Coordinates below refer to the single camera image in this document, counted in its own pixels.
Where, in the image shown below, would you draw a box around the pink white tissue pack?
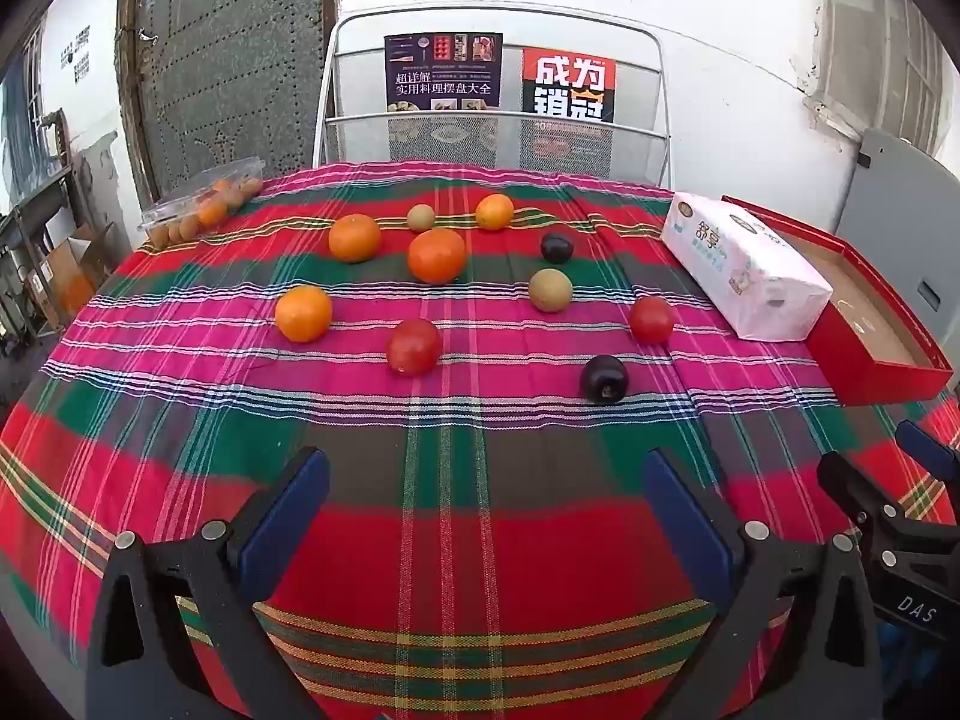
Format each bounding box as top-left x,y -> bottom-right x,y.
660,191 -> 833,341

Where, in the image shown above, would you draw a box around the pile of small brown fruits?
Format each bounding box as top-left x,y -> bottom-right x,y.
150,178 -> 263,248

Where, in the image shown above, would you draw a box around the dark purple cookbook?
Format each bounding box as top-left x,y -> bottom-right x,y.
384,32 -> 503,166

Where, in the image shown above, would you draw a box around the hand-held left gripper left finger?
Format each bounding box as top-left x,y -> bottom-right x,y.
86,446 -> 331,720

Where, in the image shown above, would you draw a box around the orange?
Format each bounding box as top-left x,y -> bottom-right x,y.
328,214 -> 383,264
475,193 -> 515,232
274,284 -> 334,344

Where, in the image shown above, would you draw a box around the cardboard boxes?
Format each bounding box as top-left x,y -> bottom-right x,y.
26,223 -> 113,331

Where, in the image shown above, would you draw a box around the red tomato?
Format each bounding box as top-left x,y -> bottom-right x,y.
628,295 -> 676,344
385,318 -> 443,378

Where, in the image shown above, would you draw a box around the red black book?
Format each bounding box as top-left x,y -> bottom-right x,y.
520,47 -> 617,175

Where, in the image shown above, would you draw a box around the studded grey metal door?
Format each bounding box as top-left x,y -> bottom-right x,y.
116,0 -> 346,200

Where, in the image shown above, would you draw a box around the white metal mesh rack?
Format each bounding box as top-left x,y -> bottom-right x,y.
313,11 -> 676,188

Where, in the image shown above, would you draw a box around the red green plaid tablecloth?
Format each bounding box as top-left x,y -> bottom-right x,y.
0,161 -> 960,720

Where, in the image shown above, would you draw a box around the clear plastic container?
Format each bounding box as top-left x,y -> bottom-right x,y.
137,157 -> 265,250

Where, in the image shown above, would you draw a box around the grey metal cabinet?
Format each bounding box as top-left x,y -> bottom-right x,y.
834,127 -> 960,391

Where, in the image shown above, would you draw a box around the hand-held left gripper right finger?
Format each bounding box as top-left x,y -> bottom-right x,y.
643,448 -> 886,720

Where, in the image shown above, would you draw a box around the window with blue curtain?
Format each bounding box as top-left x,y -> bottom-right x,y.
0,37 -> 46,203

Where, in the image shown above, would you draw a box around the dark orange tangerine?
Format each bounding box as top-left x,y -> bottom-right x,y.
407,228 -> 468,286

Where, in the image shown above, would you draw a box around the red cardboard box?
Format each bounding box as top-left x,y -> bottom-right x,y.
721,195 -> 955,407

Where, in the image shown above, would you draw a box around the rusty metal shelf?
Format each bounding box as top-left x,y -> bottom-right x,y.
0,109 -> 76,346

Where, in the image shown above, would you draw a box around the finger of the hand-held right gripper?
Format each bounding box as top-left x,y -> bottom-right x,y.
895,420 -> 960,522
816,450 -> 960,578

